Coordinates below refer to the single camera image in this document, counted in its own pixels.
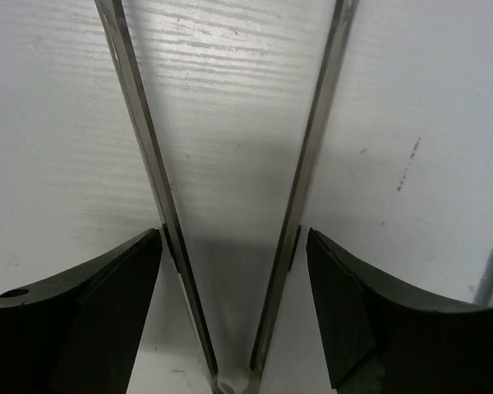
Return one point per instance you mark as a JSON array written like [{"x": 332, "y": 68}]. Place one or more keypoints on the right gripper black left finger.
[{"x": 79, "y": 331}]

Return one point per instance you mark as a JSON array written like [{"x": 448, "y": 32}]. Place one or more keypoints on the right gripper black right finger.
[{"x": 383, "y": 335}]

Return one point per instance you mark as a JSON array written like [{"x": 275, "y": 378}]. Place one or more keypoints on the silver metal tongs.
[{"x": 114, "y": 22}]

